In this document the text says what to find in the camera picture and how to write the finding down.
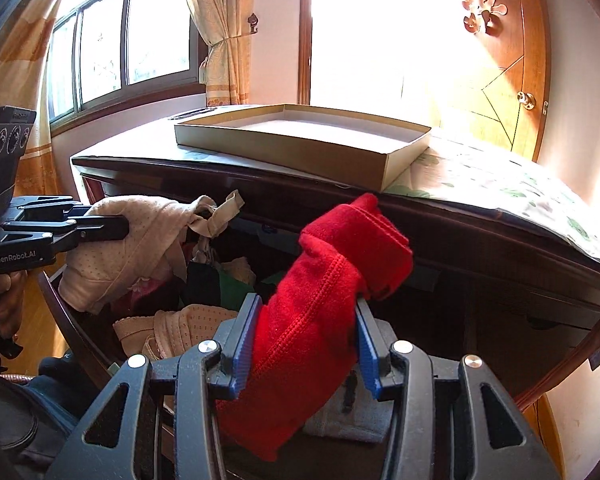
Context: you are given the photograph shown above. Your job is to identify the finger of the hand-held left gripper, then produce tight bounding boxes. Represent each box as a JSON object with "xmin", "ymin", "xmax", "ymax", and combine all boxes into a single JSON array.
[
  {"xmin": 2, "ymin": 215, "xmax": 131, "ymax": 257},
  {"xmin": 10, "ymin": 197, "xmax": 93, "ymax": 222}
]

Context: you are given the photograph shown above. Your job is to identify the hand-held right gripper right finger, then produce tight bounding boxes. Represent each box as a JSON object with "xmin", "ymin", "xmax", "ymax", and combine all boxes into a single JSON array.
[{"xmin": 356, "ymin": 300, "xmax": 561, "ymax": 480}]

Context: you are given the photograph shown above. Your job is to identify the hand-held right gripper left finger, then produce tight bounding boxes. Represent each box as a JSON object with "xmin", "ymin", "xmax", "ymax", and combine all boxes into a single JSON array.
[{"xmin": 45, "ymin": 292, "xmax": 263, "ymax": 480}]

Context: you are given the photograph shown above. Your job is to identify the tan dotted underwear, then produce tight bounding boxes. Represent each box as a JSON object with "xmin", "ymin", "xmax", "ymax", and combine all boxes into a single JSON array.
[{"xmin": 112, "ymin": 304, "xmax": 241, "ymax": 361}]

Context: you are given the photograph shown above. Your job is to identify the beige dotted underwear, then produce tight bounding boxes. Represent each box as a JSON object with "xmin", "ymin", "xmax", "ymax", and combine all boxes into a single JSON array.
[{"xmin": 58, "ymin": 190, "xmax": 246, "ymax": 315}]

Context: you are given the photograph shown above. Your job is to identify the red underwear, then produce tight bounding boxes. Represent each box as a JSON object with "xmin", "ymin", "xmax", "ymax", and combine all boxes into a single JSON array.
[{"xmin": 215, "ymin": 192, "xmax": 415, "ymax": 463}]

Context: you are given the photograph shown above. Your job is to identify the grey blue towel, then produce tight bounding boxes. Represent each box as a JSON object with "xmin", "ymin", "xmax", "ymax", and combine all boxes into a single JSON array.
[{"xmin": 302, "ymin": 365, "xmax": 396, "ymax": 443}]

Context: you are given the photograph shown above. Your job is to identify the green and navy underwear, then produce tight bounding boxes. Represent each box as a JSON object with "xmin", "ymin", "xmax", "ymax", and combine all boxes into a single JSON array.
[{"xmin": 182, "ymin": 255, "xmax": 256, "ymax": 311}]

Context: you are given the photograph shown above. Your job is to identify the shallow cardboard tray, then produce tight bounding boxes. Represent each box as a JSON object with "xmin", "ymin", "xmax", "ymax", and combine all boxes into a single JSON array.
[{"xmin": 174, "ymin": 104, "xmax": 432, "ymax": 193}]

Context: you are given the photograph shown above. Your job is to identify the cream underwear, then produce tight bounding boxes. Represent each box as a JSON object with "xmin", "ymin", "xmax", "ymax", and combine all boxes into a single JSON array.
[{"xmin": 220, "ymin": 257, "xmax": 256, "ymax": 286}]

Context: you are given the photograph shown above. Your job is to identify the pink floral underwear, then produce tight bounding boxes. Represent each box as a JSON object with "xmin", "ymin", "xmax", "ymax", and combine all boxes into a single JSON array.
[{"xmin": 112, "ymin": 275, "xmax": 181, "ymax": 316}]

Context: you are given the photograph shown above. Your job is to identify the person's left hand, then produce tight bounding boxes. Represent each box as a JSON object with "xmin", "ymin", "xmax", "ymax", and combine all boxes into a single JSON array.
[{"xmin": 0, "ymin": 272, "xmax": 26, "ymax": 341}]

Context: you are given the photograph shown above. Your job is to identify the orange patterned curtain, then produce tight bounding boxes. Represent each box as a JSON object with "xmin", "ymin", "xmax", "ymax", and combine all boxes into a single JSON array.
[{"xmin": 0, "ymin": 0, "xmax": 81, "ymax": 201}]

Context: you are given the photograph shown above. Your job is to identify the black phone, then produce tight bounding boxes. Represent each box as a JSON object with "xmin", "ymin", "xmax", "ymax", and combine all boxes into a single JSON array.
[{"xmin": 172, "ymin": 106, "xmax": 218, "ymax": 121}]

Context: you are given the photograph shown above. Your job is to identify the window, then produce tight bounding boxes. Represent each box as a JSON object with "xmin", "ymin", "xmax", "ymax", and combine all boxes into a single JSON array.
[{"xmin": 47, "ymin": 0, "xmax": 206, "ymax": 128}]

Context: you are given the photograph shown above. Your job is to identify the person's dark clothing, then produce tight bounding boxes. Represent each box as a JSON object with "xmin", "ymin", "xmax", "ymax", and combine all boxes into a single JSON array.
[{"xmin": 0, "ymin": 355, "xmax": 106, "ymax": 480}]

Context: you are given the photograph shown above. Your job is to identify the cloud print tablecloth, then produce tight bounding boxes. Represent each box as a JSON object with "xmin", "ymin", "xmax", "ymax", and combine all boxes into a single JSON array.
[{"xmin": 72, "ymin": 110, "xmax": 600, "ymax": 276}]

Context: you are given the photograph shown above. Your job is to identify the yellow patterned curtain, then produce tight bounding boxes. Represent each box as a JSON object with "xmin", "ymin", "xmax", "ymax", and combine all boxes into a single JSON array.
[{"xmin": 177, "ymin": 0, "xmax": 258, "ymax": 107}]

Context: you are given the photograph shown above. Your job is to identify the wooden door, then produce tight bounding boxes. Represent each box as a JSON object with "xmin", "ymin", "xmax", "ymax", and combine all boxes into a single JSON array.
[{"xmin": 430, "ymin": 0, "xmax": 551, "ymax": 163}]

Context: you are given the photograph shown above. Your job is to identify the paper door decoration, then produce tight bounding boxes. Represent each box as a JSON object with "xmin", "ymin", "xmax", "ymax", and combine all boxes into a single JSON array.
[{"xmin": 462, "ymin": 0, "xmax": 508, "ymax": 36}]

